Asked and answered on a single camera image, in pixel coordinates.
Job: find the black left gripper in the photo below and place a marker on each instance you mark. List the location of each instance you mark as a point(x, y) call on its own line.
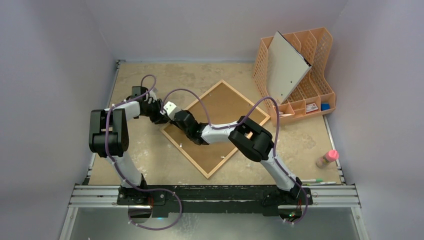
point(160, 118)

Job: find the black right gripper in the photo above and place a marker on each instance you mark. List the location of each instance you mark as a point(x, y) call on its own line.
point(178, 116)

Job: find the light wooden picture frame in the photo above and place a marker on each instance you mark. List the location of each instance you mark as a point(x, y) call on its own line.
point(224, 105)

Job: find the brown cardboard backing board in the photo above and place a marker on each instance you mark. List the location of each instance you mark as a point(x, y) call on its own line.
point(198, 109)

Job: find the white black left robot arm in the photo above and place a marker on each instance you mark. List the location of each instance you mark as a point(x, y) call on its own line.
point(109, 138)

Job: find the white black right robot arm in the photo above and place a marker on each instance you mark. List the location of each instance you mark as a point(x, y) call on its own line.
point(251, 139)

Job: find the white board in organizer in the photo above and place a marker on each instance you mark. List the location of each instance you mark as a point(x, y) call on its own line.
point(286, 67)

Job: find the red white card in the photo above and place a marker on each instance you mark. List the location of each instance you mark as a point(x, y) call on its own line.
point(312, 107)

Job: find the orange plastic file organizer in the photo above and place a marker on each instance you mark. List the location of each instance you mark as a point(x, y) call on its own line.
point(314, 44)

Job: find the blue box in organizer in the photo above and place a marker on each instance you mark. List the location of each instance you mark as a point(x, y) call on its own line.
point(325, 106)

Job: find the green marker pen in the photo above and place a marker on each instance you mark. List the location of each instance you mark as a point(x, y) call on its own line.
point(311, 181)

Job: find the pink capped bottle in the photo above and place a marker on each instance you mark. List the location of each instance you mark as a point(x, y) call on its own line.
point(328, 158)

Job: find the white marker pen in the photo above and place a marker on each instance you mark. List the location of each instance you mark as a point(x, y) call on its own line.
point(324, 183)

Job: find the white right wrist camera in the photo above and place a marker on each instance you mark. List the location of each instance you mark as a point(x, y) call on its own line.
point(170, 109)

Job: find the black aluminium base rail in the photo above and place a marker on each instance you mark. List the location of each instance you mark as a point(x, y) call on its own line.
point(215, 199)

